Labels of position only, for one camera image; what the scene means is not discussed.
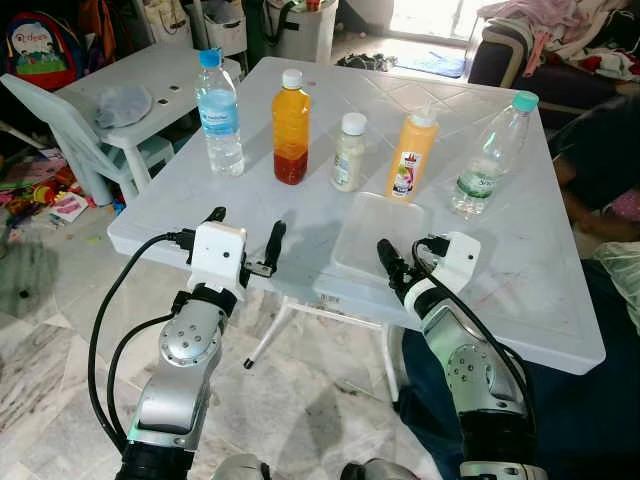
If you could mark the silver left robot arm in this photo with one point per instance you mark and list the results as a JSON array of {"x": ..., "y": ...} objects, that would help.
[{"x": 185, "y": 345}]

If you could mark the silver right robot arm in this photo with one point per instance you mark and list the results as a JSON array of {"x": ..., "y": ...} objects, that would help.
[{"x": 470, "y": 375}]

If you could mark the clear plastic tray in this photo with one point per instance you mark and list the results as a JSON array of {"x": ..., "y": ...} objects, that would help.
[{"x": 375, "y": 225}]

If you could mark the large white plastic table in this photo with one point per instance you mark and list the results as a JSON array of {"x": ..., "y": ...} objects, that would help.
[{"x": 300, "y": 215}]

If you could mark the water bottle blue cap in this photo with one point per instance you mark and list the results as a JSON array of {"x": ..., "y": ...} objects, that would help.
[{"x": 220, "y": 115}]

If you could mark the orange squeeze bottle with label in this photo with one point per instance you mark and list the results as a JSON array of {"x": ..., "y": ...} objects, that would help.
[{"x": 412, "y": 155}]

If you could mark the small cream bottle white cap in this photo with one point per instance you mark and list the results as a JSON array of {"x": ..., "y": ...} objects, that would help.
[{"x": 349, "y": 155}]

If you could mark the orange juice bottle white cap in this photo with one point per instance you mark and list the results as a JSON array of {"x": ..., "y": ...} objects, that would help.
[{"x": 291, "y": 125}]

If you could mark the clear bottle green cap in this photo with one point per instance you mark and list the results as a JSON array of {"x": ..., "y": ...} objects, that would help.
[{"x": 485, "y": 165}]

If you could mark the grey cloth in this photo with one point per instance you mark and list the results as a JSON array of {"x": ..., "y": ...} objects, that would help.
[{"x": 124, "y": 105}]

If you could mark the grey robot right leg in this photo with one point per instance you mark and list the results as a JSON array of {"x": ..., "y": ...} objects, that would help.
[{"x": 370, "y": 471}]

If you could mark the grey robot leg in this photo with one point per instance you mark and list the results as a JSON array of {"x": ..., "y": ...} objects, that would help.
[
  {"x": 240, "y": 470},
  {"x": 370, "y": 471}
]

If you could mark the white plastic chair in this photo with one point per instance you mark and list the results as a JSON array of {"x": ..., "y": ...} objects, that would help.
[{"x": 50, "y": 115}]

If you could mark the blue floor mat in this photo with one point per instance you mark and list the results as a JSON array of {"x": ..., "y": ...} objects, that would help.
[{"x": 432, "y": 64}]

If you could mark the white plastic bin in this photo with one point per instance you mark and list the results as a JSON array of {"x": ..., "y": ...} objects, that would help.
[{"x": 302, "y": 35}]

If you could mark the grey robot left leg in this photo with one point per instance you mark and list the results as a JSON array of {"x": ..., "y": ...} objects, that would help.
[{"x": 240, "y": 470}]

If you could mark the translucent plastic bag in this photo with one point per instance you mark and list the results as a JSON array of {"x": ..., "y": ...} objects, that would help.
[{"x": 620, "y": 280}]

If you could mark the dark blue fabric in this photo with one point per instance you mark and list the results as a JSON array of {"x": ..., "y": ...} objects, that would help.
[{"x": 580, "y": 420}]

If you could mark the dark sofa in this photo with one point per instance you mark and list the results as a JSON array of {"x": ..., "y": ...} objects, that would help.
[{"x": 500, "y": 65}]

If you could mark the person in dark shirt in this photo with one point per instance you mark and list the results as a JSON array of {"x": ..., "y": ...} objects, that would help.
[{"x": 600, "y": 150}]

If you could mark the colourful children's backpack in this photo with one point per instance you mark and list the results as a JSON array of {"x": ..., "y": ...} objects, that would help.
[{"x": 42, "y": 50}]

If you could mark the pink and white clothes pile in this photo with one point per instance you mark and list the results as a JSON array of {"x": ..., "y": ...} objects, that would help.
[{"x": 570, "y": 25}]

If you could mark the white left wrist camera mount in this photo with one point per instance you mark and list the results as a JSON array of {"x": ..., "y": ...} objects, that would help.
[{"x": 218, "y": 255}]

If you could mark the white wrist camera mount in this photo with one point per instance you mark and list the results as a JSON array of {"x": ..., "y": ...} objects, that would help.
[
  {"x": 455, "y": 262},
  {"x": 218, "y": 255}
]

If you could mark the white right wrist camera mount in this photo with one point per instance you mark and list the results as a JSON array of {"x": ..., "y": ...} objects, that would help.
[{"x": 455, "y": 262}]

